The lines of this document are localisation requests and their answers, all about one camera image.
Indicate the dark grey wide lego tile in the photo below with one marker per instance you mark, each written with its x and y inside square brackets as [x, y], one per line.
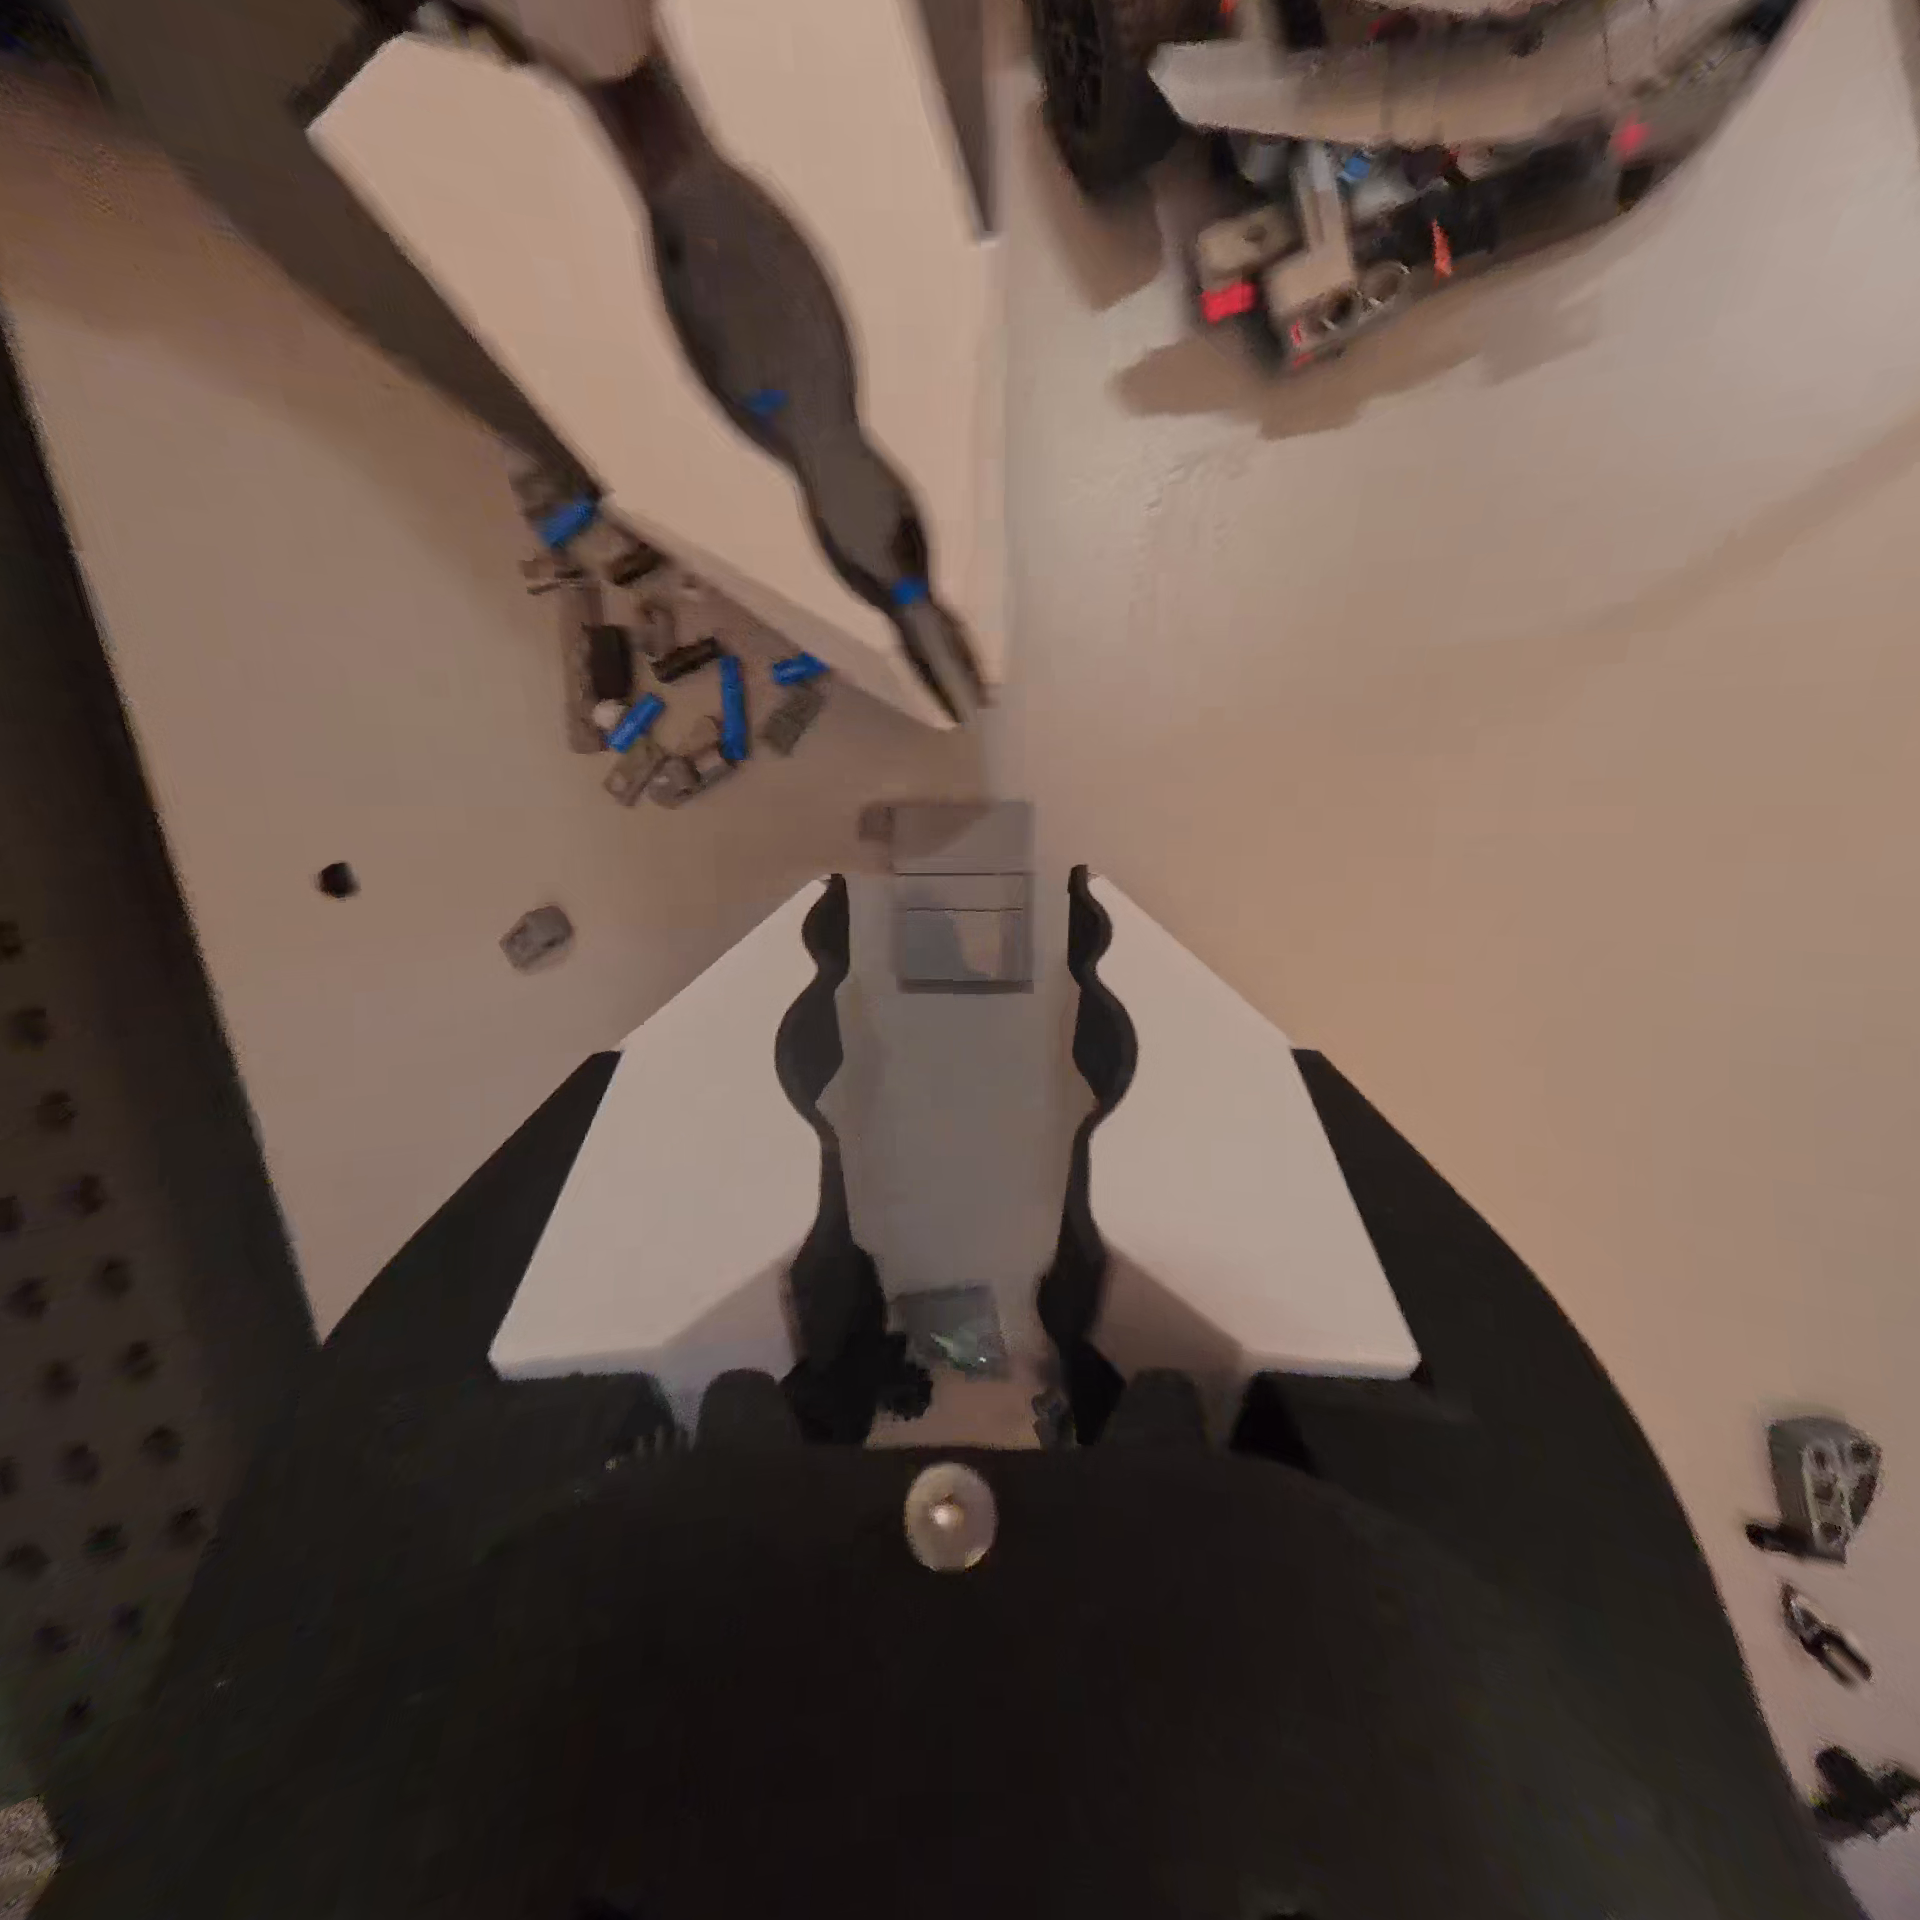
[967, 902]

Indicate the pile of dark lego pieces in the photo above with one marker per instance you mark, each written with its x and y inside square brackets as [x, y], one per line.
[1823, 1478]

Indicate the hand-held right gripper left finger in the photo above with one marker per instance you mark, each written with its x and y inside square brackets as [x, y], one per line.
[662, 1230]

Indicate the group of small lego connectors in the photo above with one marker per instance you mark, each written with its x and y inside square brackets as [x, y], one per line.
[728, 704]

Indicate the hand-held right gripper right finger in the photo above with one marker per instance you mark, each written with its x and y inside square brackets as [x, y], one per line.
[1244, 1230]

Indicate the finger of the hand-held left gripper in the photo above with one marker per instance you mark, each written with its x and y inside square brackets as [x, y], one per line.
[886, 150]
[524, 254]

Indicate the grey lego car model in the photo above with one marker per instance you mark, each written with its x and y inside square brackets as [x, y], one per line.
[1320, 194]

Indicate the black perforated panel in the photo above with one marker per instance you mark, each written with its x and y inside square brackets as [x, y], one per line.
[90, 1201]

